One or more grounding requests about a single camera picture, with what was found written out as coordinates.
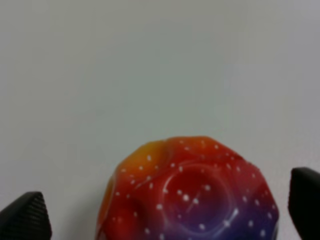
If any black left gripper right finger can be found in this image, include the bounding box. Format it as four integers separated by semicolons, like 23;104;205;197
288;167;320;240

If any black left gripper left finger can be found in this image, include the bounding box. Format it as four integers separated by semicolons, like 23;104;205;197
0;191;53;240

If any red blue dimpled ball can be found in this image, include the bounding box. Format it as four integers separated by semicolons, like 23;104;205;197
94;136;280;240

